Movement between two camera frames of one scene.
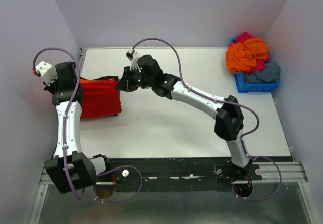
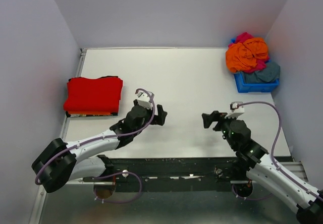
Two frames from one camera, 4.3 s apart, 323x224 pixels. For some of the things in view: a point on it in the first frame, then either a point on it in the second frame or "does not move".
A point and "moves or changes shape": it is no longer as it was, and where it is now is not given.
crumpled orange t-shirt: x=242 y=57 does not move
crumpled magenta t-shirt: x=261 y=63 does not move
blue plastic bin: x=244 y=87 does not move
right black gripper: x=126 y=85 to x=215 y=116
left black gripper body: x=54 y=87 to x=149 y=115
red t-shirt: x=100 y=98 moves or changes shape
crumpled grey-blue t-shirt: x=271 y=72 does not move
